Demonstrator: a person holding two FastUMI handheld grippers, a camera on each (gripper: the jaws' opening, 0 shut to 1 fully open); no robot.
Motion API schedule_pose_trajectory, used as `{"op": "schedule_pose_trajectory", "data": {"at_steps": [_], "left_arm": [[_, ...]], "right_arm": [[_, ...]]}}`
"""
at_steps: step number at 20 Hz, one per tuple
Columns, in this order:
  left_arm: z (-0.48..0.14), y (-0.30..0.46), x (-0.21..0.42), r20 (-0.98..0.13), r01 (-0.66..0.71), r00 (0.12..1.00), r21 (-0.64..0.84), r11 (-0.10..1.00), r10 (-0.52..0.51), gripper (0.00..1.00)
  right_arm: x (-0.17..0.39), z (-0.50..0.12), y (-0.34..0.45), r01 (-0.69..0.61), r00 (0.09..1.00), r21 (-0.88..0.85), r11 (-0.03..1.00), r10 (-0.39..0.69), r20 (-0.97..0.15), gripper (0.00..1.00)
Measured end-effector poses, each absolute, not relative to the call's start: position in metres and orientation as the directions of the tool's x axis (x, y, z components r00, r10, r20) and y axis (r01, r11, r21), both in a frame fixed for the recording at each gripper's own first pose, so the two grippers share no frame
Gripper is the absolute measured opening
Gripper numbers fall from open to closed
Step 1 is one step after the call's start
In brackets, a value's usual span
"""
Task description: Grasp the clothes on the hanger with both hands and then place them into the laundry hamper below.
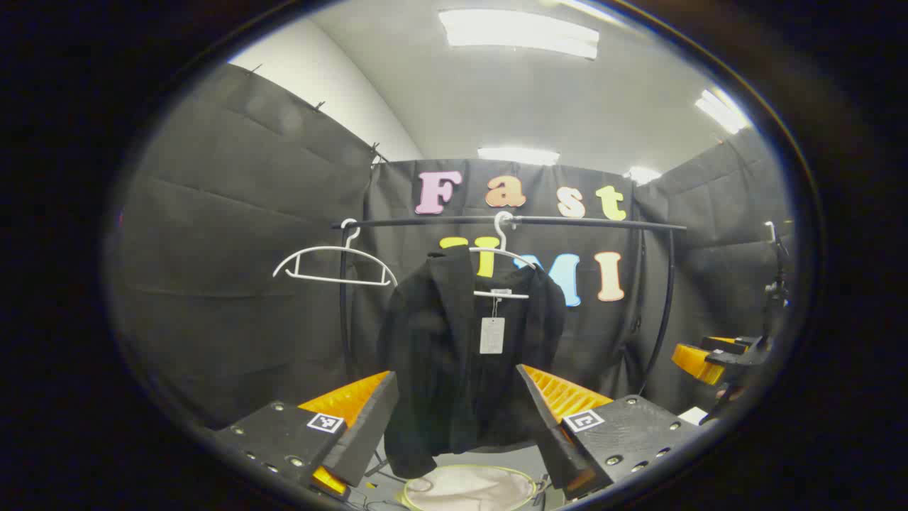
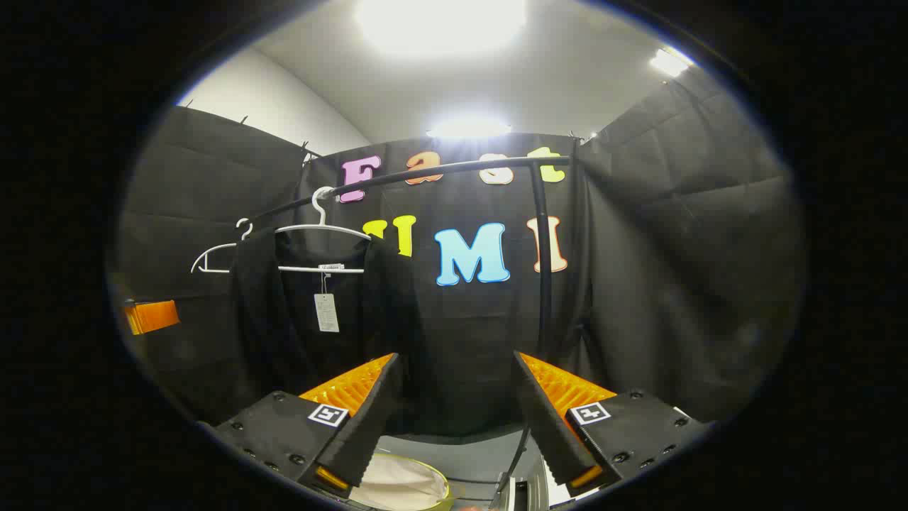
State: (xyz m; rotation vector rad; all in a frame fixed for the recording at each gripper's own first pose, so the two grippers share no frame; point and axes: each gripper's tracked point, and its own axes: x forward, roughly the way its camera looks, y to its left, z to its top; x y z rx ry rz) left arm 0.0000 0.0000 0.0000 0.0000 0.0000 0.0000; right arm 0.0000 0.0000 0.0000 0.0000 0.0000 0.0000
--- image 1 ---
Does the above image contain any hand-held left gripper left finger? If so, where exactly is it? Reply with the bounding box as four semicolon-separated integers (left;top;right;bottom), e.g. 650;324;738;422
213;370;399;498

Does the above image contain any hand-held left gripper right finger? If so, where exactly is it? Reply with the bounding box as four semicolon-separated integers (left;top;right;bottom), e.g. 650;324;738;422
516;364;703;501

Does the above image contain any white mesh laundry hamper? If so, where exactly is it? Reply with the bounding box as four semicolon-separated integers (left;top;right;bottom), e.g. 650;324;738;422
401;465;540;511

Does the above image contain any black knit jacket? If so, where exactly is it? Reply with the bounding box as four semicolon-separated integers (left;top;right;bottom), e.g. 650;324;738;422
378;245;568;480

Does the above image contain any white plastic hanger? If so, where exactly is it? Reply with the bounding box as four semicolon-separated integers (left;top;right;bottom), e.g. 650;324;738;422
468;211;538;300
273;219;398;287

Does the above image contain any black metal clothes rack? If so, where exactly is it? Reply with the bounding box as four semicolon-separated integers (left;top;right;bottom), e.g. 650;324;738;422
330;215;687;398

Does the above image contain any black backdrop cloth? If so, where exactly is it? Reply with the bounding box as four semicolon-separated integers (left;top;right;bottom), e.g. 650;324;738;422
113;64;795;455

